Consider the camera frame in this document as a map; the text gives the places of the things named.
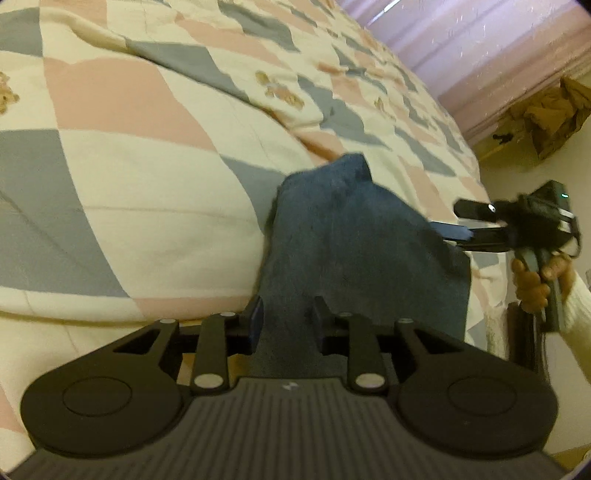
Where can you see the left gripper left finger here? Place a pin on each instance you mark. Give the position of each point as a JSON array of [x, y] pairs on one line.
[[220, 336]]

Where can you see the blue denim jeans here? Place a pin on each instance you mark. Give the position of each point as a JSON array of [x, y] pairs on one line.
[[337, 234]]

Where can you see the brown hanging clothes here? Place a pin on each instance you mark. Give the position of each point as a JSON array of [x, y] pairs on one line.
[[553, 115]]

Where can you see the pink grey checkered quilt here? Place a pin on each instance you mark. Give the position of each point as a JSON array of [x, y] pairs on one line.
[[142, 143]]

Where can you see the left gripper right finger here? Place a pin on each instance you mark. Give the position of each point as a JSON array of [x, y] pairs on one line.
[[351, 336]]

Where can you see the person right hand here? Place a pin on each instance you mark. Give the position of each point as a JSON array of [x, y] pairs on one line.
[[533, 289]]

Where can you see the pink curtain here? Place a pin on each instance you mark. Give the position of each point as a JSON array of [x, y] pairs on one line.
[[479, 57]]

